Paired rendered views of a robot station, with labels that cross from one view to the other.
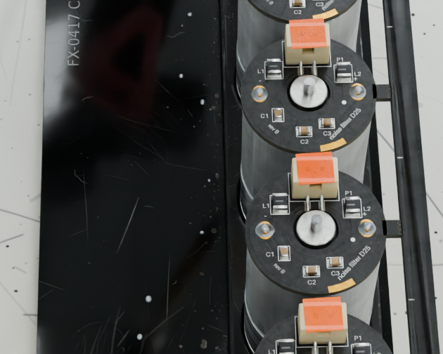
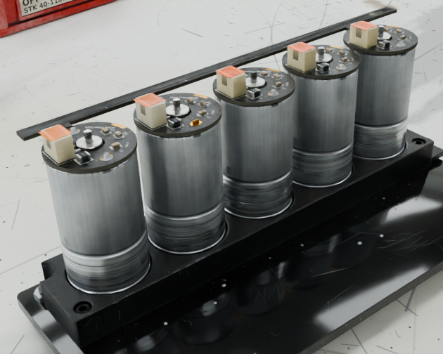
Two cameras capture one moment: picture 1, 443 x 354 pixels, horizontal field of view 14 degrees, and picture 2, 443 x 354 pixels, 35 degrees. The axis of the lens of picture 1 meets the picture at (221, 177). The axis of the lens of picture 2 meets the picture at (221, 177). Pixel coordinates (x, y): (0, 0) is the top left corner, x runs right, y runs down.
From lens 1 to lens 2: 0.37 m
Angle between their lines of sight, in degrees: 76
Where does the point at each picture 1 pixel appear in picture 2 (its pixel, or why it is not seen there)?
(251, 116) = (289, 90)
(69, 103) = (285, 340)
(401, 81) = (214, 68)
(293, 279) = (351, 55)
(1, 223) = not seen: outside the picture
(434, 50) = not seen: hidden behind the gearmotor
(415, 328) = (328, 31)
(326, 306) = (359, 25)
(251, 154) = (290, 126)
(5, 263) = (401, 341)
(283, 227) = (332, 65)
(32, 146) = not seen: outside the picture
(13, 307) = (418, 322)
